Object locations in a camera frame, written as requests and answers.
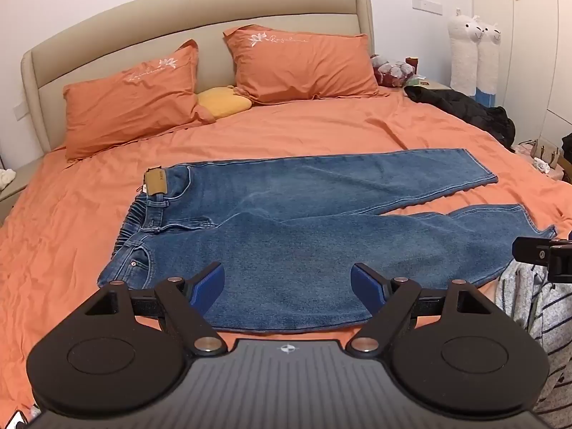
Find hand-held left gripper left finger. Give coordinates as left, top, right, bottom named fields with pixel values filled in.
left=85, top=261, right=226, bottom=356

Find yellow cushion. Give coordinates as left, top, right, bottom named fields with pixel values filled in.
left=197, top=86, right=253, bottom=120

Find beige handbag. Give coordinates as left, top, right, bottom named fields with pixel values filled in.
left=531, top=139, right=562, bottom=171

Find red and white plush toy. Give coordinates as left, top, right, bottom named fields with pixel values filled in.
left=370, top=54, right=417, bottom=89

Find wooden nightstand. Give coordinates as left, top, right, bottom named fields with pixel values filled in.
left=404, top=77, right=452, bottom=94

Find black jacket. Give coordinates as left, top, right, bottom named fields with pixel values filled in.
left=404, top=85, right=517, bottom=148

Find beige nightstand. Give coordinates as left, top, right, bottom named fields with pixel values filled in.
left=0, top=161, right=43, bottom=226

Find blue jeans pants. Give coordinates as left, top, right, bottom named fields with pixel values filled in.
left=97, top=148, right=557, bottom=334

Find white alpaca plush toy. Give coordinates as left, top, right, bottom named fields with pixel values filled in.
left=474, top=21, right=503, bottom=107
left=448, top=9, right=484, bottom=97

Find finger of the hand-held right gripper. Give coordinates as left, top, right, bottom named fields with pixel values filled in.
left=512, top=236, right=572, bottom=284

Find orange embroidered pillow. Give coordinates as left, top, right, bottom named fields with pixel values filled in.
left=222, top=27, right=390, bottom=104
left=63, top=39, right=216, bottom=161

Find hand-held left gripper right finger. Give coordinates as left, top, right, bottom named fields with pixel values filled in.
left=350, top=262, right=492, bottom=356

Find bed with orange sheet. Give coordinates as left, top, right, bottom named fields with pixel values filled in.
left=0, top=85, right=572, bottom=416

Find beige padded headboard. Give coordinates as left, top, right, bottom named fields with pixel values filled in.
left=20, top=0, right=375, bottom=153

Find white wardrobe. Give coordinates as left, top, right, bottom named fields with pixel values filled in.
left=470, top=0, right=572, bottom=148

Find grey striped garment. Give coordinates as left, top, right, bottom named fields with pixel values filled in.
left=494, top=260, right=572, bottom=429

